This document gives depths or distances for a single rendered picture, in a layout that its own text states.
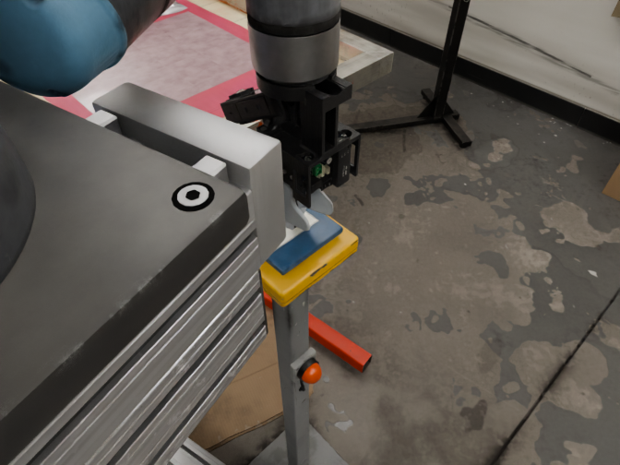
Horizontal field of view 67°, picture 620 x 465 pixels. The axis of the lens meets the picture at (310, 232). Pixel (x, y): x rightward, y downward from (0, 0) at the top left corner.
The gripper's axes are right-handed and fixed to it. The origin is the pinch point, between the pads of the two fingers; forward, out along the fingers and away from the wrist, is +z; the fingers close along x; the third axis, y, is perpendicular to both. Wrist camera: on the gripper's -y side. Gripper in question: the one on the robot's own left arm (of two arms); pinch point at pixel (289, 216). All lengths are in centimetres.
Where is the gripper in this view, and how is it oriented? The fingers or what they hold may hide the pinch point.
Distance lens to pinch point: 57.0
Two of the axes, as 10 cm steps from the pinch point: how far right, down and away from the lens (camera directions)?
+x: 7.2, -5.1, 4.7
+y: 7.0, 5.2, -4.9
